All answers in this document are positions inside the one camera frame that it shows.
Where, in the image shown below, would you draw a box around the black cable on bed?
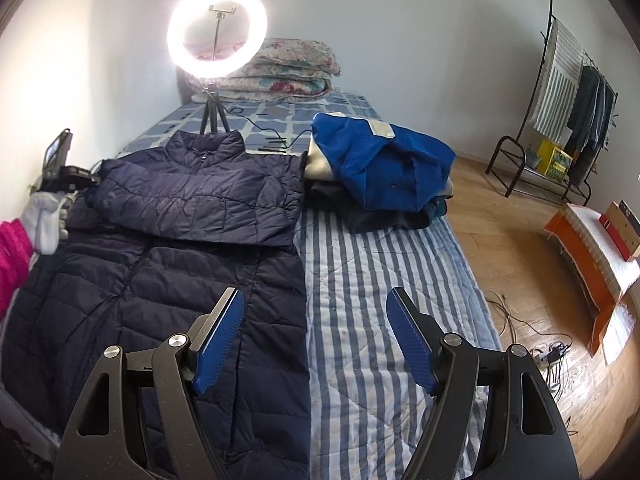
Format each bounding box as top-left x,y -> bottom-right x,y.
219,104 -> 314,154

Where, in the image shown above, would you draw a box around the left hand white glove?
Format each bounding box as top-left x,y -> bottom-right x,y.
20,192 -> 75,256

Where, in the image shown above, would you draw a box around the black clothes rack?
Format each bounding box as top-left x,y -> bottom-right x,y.
485,0 -> 618,205

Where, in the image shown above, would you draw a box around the folded floral quilt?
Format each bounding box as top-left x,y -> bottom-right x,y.
183,38 -> 342,102

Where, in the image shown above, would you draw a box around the striped cloth on rack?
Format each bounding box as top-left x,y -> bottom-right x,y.
528,18 -> 585,144

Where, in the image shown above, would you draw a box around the dark clothes pile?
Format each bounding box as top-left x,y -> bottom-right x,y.
305,181 -> 449,234

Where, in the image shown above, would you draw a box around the white ring light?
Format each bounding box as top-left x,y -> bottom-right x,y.
166,0 -> 268,79

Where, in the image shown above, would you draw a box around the blue checkered bed sheet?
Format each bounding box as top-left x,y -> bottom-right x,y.
119,90 -> 380,156

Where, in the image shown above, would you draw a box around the orange white box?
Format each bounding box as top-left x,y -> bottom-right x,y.
544,204 -> 639,356

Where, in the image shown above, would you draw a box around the blue white striped quilt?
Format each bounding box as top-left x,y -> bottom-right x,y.
296,209 -> 501,479

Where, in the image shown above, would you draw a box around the cream cloth in pile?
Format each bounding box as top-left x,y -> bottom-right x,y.
304,138 -> 334,182

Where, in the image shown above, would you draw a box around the yellow box on rack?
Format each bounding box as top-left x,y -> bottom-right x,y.
536,138 -> 573,182

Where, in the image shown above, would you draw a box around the blue jacket on pile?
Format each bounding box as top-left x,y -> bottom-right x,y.
311,113 -> 456,212

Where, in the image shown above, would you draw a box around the dark clothes on rack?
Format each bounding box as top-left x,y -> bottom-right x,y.
564,65 -> 615,186

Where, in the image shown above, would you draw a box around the navy puffer jacket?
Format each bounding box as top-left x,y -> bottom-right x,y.
1,131 -> 311,479

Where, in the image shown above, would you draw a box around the black tripod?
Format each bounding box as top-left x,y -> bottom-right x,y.
200,6 -> 236,134

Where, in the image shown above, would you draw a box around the power strip with cables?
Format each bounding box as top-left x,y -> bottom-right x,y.
485,290 -> 574,401

